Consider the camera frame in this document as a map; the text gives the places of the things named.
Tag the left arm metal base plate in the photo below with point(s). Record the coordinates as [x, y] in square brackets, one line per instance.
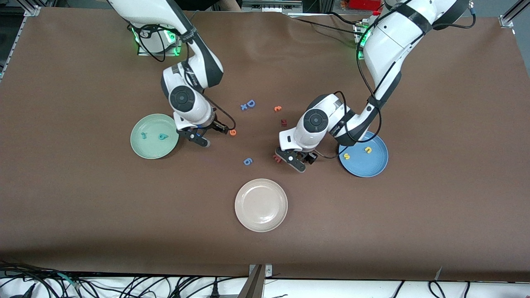
[358, 57]

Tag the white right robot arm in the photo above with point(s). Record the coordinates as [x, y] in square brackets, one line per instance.
[145, 12]

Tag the pink foam letter w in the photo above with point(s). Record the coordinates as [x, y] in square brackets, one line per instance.
[275, 157]

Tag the white paper scrap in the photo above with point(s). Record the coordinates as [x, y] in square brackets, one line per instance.
[439, 274]

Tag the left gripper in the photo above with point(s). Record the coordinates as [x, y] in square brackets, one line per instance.
[309, 157]

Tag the grey metal equipment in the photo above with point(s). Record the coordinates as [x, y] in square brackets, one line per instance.
[277, 6]

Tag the metal table bracket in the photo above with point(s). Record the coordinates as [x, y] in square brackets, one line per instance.
[258, 273]

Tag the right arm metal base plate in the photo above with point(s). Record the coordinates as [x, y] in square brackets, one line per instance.
[178, 49]

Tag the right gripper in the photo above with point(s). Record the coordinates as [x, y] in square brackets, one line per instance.
[217, 125]

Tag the aluminium frame rail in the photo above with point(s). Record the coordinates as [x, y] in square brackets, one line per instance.
[31, 10]
[507, 20]

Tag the pale green plate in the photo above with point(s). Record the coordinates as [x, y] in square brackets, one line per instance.
[149, 149]

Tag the brown paper table cover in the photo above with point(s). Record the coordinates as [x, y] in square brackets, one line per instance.
[124, 207]

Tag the blue plate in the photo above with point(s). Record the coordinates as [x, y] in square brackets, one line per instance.
[368, 165]

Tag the beige plate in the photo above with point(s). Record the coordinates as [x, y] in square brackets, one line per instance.
[261, 205]

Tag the black power plug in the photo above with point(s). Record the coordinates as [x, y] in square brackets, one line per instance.
[215, 291]

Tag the blue foam number 6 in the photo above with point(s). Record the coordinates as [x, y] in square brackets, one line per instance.
[247, 162]

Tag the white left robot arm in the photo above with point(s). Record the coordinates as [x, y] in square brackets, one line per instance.
[389, 45]

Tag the red box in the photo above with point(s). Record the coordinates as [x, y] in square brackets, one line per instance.
[364, 4]

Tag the blue foam letter D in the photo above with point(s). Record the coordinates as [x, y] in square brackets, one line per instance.
[247, 103]

